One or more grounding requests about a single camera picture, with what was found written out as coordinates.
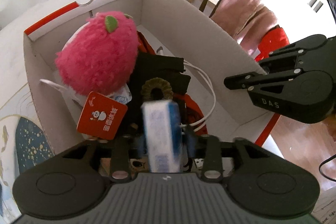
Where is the printed white face mask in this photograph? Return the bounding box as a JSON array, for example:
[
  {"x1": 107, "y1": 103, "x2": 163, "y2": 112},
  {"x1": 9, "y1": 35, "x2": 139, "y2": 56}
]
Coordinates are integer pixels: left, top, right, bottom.
[{"x1": 39, "y1": 25, "x2": 132, "y2": 109}]

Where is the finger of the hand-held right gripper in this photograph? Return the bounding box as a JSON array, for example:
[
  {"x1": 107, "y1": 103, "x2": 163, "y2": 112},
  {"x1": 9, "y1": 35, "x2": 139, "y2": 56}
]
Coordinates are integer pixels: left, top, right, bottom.
[
  {"x1": 224, "y1": 69, "x2": 301, "y2": 90},
  {"x1": 259, "y1": 34, "x2": 329, "y2": 75}
]

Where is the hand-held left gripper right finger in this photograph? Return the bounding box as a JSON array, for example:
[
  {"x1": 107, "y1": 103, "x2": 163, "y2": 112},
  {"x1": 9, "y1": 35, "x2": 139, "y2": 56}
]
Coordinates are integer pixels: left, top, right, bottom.
[{"x1": 183, "y1": 126, "x2": 274, "y2": 182}]

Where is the red cardboard box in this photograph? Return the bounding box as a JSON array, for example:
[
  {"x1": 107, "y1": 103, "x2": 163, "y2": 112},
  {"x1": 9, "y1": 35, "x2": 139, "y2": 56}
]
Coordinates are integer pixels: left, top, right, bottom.
[{"x1": 22, "y1": 0, "x2": 280, "y2": 147}]

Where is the black dotted fingerless glove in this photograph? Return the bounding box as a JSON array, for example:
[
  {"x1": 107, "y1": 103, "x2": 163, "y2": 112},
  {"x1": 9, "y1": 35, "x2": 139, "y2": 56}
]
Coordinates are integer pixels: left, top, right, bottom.
[{"x1": 126, "y1": 52, "x2": 193, "y2": 136}]

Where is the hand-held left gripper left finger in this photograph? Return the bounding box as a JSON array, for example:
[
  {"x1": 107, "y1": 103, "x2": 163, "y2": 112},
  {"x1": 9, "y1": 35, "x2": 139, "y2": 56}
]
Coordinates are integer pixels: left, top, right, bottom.
[{"x1": 62, "y1": 134, "x2": 146, "y2": 182}]

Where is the black cable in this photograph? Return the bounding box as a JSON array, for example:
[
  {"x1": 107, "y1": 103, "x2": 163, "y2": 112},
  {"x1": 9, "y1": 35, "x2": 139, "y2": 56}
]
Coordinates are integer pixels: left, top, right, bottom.
[{"x1": 318, "y1": 151, "x2": 336, "y2": 183}]

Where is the blue and white carton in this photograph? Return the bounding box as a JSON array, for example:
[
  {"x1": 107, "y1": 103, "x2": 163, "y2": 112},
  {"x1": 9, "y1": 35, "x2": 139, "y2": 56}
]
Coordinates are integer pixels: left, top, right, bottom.
[{"x1": 140, "y1": 99, "x2": 184, "y2": 174}]

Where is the brown hair scrunchie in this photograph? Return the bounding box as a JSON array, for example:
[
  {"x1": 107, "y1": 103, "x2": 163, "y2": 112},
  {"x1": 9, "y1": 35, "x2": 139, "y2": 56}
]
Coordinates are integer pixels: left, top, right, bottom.
[{"x1": 140, "y1": 78, "x2": 174, "y2": 102}]

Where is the pink plush strawberry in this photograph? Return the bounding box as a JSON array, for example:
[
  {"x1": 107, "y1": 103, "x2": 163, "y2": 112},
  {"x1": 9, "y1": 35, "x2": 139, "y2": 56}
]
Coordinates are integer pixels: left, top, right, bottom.
[{"x1": 55, "y1": 11, "x2": 139, "y2": 141}]

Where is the pink fringed scarf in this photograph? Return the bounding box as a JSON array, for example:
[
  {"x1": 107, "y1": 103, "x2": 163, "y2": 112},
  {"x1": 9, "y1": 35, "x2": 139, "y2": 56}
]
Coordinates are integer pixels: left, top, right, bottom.
[{"x1": 210, "y1": 0, "x2": 279, "y2": 57}]

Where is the white USB cable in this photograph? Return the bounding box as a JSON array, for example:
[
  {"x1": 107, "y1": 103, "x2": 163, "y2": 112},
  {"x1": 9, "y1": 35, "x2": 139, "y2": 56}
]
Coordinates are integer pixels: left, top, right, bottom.
[{"x1": 156, "y1": 47, "x2": 216, "y2": 136}]

